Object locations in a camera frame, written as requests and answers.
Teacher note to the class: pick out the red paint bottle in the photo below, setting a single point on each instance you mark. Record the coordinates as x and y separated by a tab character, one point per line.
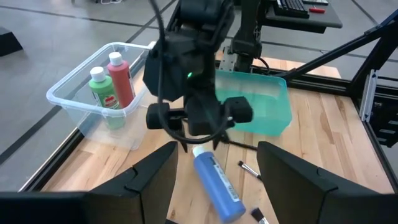
122	84

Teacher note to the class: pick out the black wedge floor object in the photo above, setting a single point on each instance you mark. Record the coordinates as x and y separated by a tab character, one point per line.
9	42

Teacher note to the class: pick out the teal plastic bin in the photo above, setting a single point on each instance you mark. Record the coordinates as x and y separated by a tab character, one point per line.
264	102

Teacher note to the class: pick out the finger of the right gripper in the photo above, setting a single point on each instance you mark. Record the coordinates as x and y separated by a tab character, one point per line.
183	140
222	140

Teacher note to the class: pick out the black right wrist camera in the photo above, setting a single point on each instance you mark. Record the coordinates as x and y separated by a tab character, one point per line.
174	68

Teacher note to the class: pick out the green paint bottle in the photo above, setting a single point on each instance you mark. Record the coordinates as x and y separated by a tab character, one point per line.
104	90

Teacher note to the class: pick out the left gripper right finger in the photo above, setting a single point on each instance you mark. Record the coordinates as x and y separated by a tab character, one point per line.
295	193

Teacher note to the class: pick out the black rig strut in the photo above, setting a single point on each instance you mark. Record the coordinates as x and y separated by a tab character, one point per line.
342	46

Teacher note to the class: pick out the blue paint bottle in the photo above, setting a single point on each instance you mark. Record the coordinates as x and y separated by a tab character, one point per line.
214	186

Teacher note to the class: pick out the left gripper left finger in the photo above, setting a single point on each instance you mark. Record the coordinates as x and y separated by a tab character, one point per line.
149	186

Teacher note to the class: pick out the black keyboard tray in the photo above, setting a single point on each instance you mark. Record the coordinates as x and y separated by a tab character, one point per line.
298	23

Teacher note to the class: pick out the black keyboard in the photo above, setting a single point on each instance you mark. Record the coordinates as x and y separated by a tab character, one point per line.
292	7

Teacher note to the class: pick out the red marker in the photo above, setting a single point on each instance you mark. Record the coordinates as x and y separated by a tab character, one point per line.
317	10

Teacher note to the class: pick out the slim black silver-ferrule brush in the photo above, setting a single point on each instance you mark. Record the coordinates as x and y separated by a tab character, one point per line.
248	169

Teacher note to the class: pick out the clear plastic bin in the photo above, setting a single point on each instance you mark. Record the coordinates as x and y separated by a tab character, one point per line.
62	93

